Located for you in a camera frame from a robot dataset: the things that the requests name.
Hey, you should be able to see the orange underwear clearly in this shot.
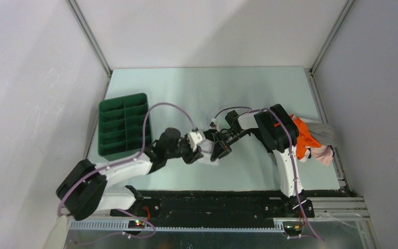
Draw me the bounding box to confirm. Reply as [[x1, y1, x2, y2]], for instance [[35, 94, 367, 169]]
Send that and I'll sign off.
[[290, 115, 322, 162]]

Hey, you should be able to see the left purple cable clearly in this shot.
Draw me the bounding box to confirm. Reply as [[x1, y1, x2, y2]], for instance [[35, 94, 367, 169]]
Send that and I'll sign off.
[[57, 102, 198, 245]]

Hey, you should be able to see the white underwear black trim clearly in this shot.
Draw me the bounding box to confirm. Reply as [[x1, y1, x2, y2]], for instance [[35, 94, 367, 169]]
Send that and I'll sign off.
[[197, 138, 219, 165]]

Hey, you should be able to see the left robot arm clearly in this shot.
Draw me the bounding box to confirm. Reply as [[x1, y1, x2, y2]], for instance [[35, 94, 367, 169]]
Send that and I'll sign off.
[[56, 128, 206, 220]]

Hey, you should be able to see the pale pink underwear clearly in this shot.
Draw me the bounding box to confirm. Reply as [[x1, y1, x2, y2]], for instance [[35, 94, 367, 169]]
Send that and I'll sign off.
[[311, 145, 334, 166]]

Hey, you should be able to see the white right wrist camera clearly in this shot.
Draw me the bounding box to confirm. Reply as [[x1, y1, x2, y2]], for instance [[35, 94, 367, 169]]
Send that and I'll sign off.
[[209, 118, 220, 131]]

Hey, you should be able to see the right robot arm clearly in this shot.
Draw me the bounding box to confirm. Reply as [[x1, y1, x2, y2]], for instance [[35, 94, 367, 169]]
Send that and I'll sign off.
[[204, 104, 306, 217]]

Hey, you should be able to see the green divided tray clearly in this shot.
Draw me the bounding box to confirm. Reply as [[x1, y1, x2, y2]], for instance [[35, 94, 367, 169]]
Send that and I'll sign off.
[[97, 93, 152, 161]]

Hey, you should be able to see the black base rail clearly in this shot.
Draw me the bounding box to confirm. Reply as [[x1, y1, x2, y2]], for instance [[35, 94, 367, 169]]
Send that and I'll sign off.
[[109, 190, 315, 229]]

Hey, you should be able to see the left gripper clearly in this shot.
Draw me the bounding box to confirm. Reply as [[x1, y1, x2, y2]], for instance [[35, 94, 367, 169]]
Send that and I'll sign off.
[[165, 132, 203, 164]]

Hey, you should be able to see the purple cable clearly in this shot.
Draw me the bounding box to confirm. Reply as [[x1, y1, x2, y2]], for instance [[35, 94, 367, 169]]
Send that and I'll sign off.
[[214, 106, 323, 241], [57, 102, 198, 245]]

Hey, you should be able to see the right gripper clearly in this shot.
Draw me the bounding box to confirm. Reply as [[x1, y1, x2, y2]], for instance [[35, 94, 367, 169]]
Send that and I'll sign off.
[[211, 129, 248, 163]]

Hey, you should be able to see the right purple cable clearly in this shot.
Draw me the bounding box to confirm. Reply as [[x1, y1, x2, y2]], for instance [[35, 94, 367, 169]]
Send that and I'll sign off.
[[214, 106, 323, 241]]

